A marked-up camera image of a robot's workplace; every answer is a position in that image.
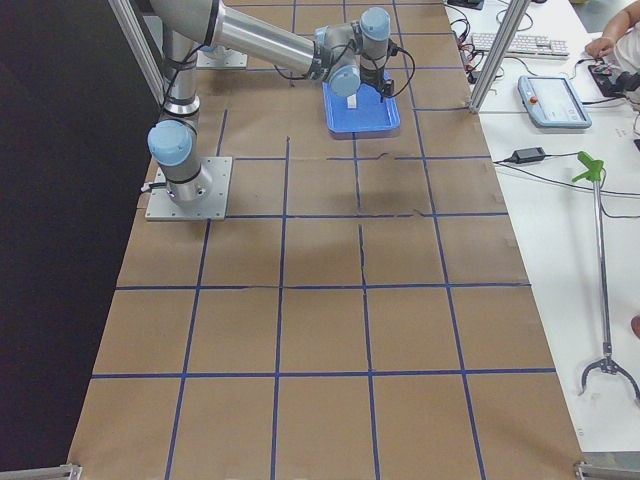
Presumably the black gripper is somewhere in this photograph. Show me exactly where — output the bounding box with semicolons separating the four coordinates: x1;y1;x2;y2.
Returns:
360;55;394;102

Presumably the white block with holes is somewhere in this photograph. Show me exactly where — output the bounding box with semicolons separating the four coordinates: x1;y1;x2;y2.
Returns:
346;94;358;110

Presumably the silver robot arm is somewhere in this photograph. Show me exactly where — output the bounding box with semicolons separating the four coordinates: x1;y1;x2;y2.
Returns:
151;1;396;121

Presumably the blue plastic tray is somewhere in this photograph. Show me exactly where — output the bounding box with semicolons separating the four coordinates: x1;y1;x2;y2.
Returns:
322;83;401;136

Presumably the person's hand at desk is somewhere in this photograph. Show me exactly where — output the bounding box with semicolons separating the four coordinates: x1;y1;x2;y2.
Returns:
584;36;616;59

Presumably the white keyboard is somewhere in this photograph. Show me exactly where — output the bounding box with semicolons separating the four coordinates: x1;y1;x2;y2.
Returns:
471;32;570;60

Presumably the black power adapter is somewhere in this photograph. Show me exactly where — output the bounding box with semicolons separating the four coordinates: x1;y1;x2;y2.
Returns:
496;147;547;165

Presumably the blue teach pendant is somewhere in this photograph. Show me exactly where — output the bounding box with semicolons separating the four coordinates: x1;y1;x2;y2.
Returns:
517;76;592;130

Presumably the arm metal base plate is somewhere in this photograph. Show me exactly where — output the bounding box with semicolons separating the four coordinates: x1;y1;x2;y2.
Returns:
145;157;233;221
196;46;248;70

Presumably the aluminium frame post near desk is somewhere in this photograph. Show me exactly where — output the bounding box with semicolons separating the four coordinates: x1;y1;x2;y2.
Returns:
468;0;530;113

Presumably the green handled reach grabber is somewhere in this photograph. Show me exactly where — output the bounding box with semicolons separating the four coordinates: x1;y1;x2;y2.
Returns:
572;151;639;405

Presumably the black device with wires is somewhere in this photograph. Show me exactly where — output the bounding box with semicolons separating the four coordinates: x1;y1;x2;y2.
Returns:
588;63;639;98

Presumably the aluminium frame post at wall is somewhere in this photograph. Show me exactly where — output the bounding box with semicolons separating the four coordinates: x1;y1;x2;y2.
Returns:
108;0;169;117

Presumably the metal corner bracket right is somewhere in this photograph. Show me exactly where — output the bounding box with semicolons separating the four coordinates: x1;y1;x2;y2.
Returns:
574;462;640;480

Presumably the metal corner bracket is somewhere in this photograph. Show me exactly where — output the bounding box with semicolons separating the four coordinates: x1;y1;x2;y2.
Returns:
574;462;640;480
0;464;83;480

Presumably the metal corner bracket left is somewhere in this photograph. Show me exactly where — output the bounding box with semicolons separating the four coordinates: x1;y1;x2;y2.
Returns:
0;464;83;480

